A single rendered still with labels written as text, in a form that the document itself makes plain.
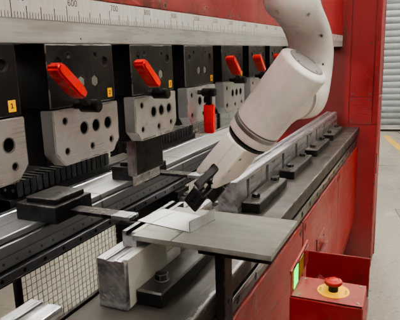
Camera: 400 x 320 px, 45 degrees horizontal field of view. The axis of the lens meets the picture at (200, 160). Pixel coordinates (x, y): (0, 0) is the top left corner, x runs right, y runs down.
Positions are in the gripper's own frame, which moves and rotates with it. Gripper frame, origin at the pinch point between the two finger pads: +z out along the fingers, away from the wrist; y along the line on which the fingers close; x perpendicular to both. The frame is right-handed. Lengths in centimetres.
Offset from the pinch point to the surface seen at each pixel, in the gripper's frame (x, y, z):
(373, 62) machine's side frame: -32, -213, 5
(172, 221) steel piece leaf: -1.3, 2.0, 8.5
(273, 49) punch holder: -32, -71, -7
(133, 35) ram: -23.9, 9.7, -18.7
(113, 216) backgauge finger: -10.8, 5.7, 16.1
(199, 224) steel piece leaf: 3.2, 1.9, 4.1
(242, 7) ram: -36, -44, -19
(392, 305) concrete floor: 67, -174, 85
